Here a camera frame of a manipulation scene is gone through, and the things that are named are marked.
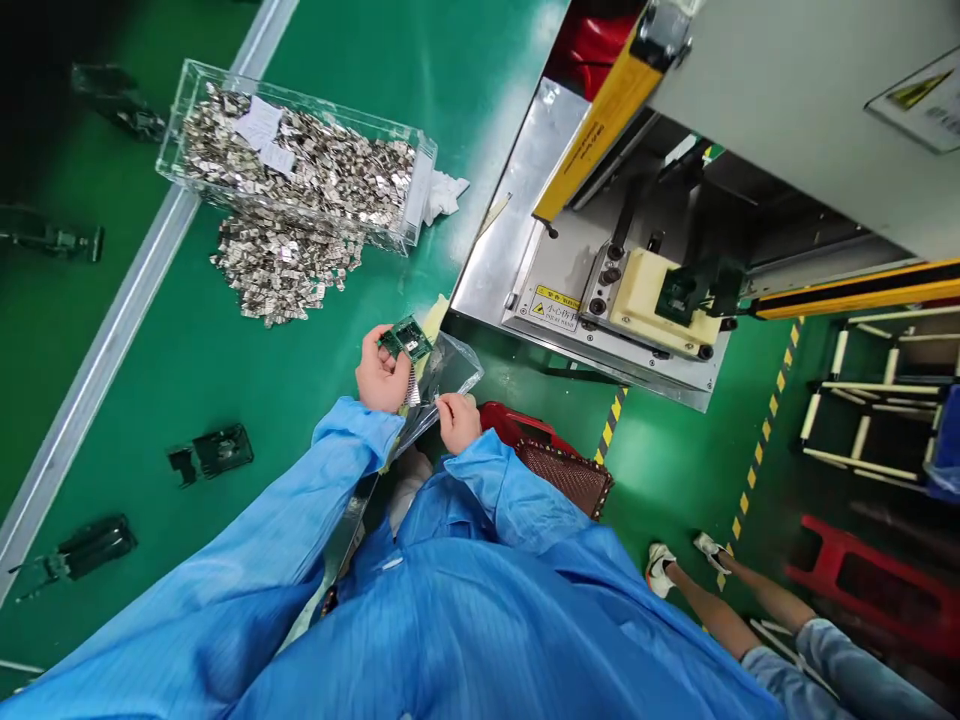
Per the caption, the clear acrylic box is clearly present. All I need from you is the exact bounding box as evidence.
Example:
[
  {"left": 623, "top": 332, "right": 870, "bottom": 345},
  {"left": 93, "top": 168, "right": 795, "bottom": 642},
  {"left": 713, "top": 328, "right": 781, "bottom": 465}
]
[{"left": 155, "top": 58, "right": 439, "bottom": 259}]

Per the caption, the green board in fixture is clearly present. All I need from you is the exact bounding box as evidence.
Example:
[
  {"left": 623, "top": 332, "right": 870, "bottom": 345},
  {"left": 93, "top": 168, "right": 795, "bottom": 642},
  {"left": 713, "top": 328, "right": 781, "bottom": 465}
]
[{"left": 655, "top": 263, "right": 723, "bottom": 325}]

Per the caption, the blue plastic bin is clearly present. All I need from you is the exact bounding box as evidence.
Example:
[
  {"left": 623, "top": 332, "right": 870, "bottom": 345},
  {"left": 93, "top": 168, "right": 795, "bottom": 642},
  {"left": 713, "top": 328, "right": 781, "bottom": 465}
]
[{"left": 922, "top": 419, "right": 960, "bottom": 504}]

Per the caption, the person's left hand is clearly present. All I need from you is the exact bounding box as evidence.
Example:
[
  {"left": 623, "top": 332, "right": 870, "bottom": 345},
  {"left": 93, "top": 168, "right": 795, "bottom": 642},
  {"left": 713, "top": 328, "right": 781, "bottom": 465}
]
[{"left": 354, "top": 326, "right": 416, "bottom": 414}]

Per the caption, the grey press machine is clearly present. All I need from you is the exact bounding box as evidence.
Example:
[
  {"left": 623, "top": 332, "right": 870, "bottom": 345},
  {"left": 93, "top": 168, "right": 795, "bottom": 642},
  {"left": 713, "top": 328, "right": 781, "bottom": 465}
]
[{"left": 448, "top": 0, "right": 960, "bottom": 414}]

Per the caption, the red plastic stool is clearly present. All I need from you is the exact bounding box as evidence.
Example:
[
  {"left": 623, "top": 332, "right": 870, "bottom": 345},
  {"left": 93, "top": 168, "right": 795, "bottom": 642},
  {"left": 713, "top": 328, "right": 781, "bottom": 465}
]
[
  {"left": 783, "top": 513, "right": 960, "bottom": 661},
  {"left": 476, "top": 401, "right": 580, "bottom": 459}
]

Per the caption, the cream fixture block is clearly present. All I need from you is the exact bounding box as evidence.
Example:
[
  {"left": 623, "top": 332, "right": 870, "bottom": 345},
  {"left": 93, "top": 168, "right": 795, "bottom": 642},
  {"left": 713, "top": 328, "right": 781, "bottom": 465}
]
[{"left": 607, "top": 247, "right": 723, "bottom": 358}]

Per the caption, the black conveyor fixture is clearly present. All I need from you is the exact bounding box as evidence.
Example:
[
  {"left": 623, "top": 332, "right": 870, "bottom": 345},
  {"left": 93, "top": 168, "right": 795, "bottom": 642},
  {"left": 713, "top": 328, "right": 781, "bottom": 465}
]
[
  {"left": 0, "top": 203, "right": 105, "bottom": 264},
  {"left": 166, "top": 423, "right": 255, "bottom": 489},
  {"left": 8, "top": 513, "right": 139, "bottom": 604},
  {"left": 70, "top": 62, "right": 168, "bottom": 144}
]

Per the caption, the crumpled white paper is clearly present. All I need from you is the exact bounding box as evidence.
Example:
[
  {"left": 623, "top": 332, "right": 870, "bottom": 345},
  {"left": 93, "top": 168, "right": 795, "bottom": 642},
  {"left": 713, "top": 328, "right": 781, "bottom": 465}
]
[{"left": 419, "top": 169, "right": 472, "bottom": 226}]

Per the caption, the yellow light curtain bar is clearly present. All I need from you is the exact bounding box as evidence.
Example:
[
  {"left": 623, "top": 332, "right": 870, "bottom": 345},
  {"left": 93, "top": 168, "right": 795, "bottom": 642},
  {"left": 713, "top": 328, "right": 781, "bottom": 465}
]
[
  {"left": 738, "top": 257, "right": 960, "bottom": 322},
  {"left": 530, "top": 0, "right": 694, "bottom": 223}
]

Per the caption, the aluminium conveyor rail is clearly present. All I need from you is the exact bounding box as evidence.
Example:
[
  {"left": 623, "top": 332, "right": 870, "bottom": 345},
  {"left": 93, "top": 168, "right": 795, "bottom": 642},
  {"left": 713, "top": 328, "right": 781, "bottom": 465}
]
[{"left": 0, "top": 0, "right": 301, "bottom": 601}]

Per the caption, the green circuit board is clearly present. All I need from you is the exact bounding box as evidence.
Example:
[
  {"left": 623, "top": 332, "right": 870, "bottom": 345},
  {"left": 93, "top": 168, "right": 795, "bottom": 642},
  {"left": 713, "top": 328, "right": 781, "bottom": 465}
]
[{"left": 377, "top": 314, "right": 436, "bottom": 363}]

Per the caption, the person's right hand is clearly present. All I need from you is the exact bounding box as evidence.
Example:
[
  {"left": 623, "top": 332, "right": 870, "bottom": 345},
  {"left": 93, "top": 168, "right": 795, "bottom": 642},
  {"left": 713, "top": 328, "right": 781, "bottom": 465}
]
[{"left": 434, "top": 394, "right": 484, "bottom": 456}]

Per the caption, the clear plastic bag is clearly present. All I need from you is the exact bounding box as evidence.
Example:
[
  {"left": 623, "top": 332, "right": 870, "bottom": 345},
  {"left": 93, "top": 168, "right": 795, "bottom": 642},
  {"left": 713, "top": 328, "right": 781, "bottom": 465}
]
[{"left": 389, "top": 331, "right": 486, "bottom": 460}]

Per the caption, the red plastic object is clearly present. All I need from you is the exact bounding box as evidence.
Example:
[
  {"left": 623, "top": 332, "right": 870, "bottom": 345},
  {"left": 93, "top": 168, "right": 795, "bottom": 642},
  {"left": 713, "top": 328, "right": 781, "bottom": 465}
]
[{"left": 541, "top": 0, "right": 648, "bottom": 103}]

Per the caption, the loose pile of metal shields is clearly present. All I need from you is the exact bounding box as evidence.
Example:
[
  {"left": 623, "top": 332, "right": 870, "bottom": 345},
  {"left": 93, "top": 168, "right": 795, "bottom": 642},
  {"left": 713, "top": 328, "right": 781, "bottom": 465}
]
[{"left": 209, "top": 213, "right": 367, "bottom": 329}]

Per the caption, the person's body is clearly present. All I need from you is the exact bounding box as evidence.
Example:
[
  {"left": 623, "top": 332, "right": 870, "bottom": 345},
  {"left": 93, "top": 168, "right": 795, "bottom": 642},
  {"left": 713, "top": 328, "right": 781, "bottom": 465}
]
[{"left": 224, "top": 472, "right": 789, "bottom": 720}]

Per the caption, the white pipe rack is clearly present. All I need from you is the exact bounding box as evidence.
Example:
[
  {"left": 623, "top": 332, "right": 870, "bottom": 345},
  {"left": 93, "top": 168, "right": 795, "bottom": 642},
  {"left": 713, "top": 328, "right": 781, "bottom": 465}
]
[{"left": 798, "top": 303, "right": 960, "bottom": 485}]

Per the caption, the white sneaker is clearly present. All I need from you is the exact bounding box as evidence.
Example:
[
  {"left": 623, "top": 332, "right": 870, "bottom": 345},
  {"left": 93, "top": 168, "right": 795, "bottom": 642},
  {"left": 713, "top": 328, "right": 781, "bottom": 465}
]
[
  {"left": 646, "top": 542, "right": 679, "bottom": 600},
  {"left": 692, "top": 530, "right": 733, "bottom": 577}
]

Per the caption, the white paper slip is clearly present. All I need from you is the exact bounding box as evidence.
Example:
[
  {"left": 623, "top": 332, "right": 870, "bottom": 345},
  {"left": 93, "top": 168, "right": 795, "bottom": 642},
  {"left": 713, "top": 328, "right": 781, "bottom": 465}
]
[{"left": 232, "top": 95, "right": 300, "bottom": 179}]

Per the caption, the heap of metal clips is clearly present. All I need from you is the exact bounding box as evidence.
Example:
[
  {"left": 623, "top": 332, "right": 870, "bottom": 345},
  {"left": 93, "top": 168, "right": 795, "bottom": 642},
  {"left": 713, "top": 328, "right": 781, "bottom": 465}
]
[{"left": 179, "top": 80, "right": 418, "bottom": 230}]

